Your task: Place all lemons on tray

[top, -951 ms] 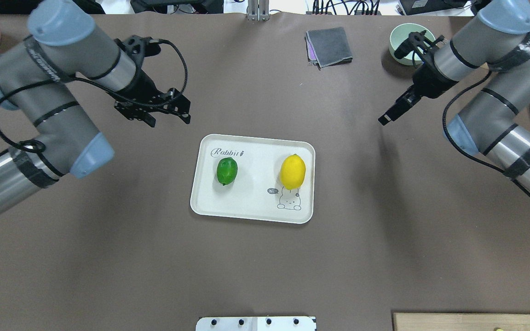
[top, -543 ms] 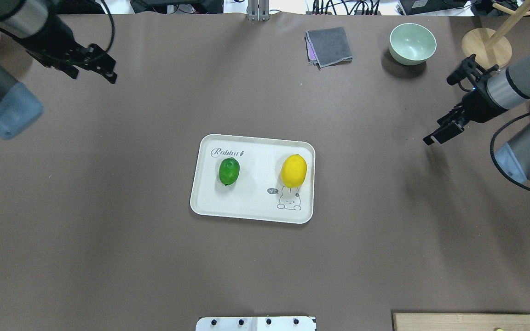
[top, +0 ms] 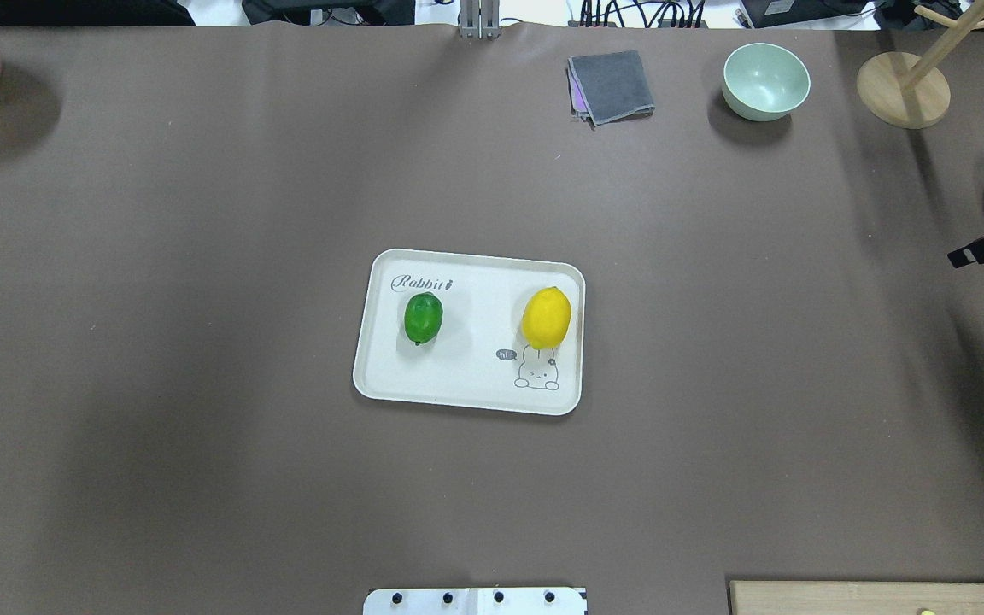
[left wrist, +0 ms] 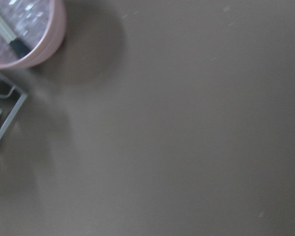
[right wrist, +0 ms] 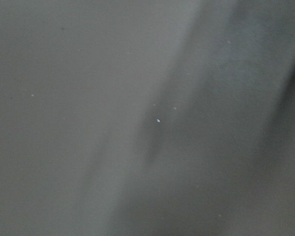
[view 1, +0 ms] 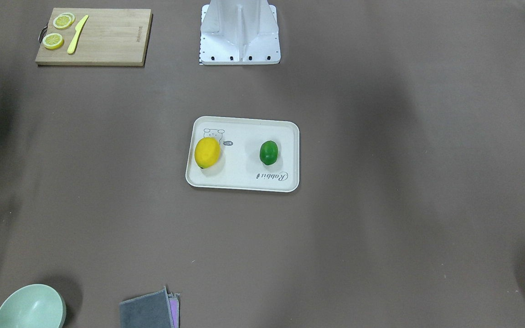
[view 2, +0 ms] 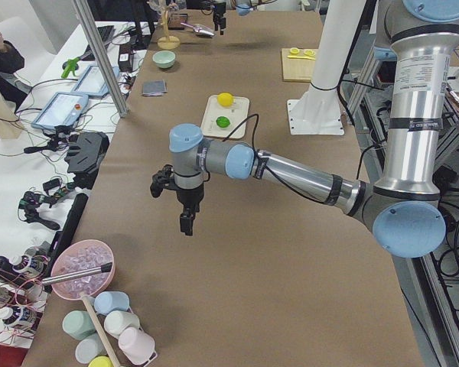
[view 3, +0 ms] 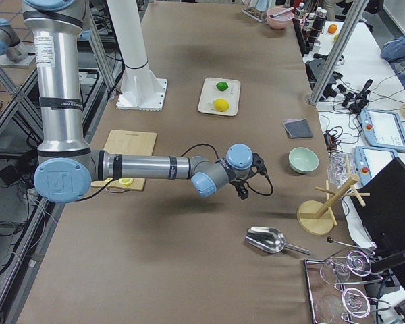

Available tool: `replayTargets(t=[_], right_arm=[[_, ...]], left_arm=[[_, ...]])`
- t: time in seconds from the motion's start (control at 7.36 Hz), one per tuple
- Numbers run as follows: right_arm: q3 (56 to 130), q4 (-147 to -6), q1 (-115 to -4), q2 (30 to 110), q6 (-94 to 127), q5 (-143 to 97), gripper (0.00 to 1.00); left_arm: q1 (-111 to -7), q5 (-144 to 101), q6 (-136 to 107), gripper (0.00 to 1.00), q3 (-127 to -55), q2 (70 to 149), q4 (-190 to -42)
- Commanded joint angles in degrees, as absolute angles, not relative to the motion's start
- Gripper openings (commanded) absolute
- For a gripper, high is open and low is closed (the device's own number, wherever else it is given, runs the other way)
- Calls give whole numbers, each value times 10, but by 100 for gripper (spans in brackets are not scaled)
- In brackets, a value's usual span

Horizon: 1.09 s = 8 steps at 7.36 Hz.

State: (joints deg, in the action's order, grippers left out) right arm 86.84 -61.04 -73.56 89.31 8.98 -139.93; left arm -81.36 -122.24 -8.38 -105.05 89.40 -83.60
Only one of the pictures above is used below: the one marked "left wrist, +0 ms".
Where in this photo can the pink bowl with ice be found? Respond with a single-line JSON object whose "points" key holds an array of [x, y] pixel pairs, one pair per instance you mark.
{"points": [[40, 24]]}

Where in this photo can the white wire cup rack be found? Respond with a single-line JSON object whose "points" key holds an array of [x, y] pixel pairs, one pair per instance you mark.
{"points": [[12, 98]]}

